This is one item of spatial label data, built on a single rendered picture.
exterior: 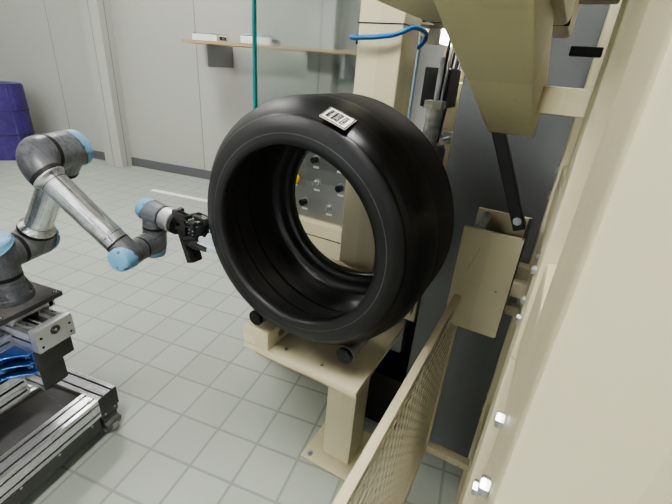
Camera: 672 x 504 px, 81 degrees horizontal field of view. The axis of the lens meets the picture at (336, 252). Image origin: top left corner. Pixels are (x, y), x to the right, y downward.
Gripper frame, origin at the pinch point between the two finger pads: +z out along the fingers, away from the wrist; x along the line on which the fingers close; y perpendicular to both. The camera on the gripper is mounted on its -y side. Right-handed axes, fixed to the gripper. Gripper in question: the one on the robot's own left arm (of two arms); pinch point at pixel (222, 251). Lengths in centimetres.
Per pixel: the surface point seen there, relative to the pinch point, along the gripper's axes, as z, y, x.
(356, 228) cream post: 29.6, 10.5, 28.1
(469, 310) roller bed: 71, 3, 21
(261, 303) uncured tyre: 25.3, 0.9, -13.0
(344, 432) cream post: 45, -78, 28
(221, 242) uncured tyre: 11.1, 12.5, -12.9
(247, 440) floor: 6, -101, 15
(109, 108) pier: -455, -78, 268
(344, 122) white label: 38, 49, -11
